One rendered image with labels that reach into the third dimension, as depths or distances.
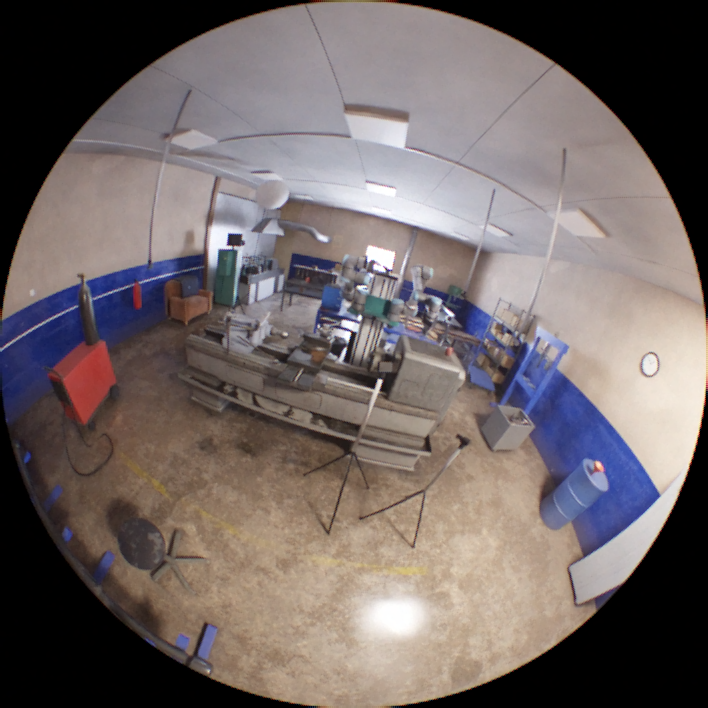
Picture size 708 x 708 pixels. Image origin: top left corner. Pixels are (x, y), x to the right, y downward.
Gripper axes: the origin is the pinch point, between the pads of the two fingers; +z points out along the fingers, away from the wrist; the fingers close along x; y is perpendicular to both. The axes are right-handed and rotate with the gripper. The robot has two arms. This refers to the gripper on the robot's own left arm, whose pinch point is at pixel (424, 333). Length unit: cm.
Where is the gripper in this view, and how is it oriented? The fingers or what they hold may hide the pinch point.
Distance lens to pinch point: 211.0
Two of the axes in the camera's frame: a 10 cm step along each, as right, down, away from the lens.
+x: 4.4, 5.0, -7.4
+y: -8.7, 0.2, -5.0
